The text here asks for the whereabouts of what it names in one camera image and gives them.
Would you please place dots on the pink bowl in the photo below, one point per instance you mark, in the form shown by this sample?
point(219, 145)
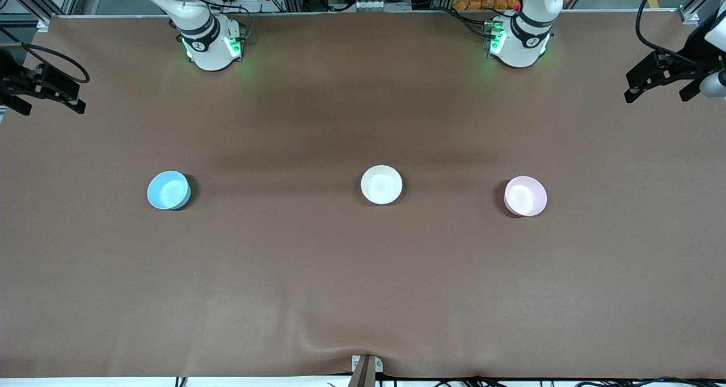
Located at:
point(526, 196)

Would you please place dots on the metal clamp bracket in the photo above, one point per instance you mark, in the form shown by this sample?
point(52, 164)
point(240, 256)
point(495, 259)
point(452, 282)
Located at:
point(378, 366)

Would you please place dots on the white bowl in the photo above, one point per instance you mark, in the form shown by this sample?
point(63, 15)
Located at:
point(382, 184)

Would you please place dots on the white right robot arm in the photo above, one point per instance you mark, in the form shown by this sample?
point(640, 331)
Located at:
point(210, 46)

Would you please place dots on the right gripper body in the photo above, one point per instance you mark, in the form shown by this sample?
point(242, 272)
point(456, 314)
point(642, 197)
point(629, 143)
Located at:
point(7, 76)

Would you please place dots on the brown camera post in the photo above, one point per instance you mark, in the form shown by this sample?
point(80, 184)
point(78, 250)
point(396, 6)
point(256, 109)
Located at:
point(364, 377)

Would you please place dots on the brown table mat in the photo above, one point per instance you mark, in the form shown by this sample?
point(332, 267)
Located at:
point(363, 273)

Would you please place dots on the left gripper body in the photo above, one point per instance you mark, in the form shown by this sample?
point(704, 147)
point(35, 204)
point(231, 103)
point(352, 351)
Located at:
point(693, 58)

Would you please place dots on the white terminal strip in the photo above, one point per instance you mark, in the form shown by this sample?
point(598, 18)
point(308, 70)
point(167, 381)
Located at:
point(374, 4)

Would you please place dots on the blue bowl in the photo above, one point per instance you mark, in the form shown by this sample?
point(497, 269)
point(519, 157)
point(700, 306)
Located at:
point(168, 190)

